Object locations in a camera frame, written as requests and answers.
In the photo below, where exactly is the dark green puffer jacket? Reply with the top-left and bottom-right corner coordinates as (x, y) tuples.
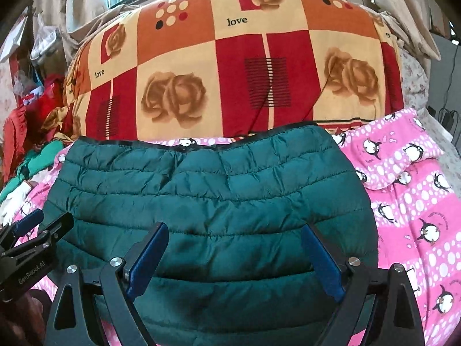
(43, 124), (378, 345)

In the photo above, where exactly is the green garment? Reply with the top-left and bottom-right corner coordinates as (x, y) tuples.
(0, 140), (64, 202)

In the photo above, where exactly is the pink penguin print quilt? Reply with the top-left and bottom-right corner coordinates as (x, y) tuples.
(20, 109), (460, 345)

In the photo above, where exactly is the red and gold cloth pile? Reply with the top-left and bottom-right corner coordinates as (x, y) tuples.
(1, 74), (80, 183)

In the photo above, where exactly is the red orange rose blanket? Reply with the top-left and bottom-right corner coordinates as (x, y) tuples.
(63, 0), (403, 141)

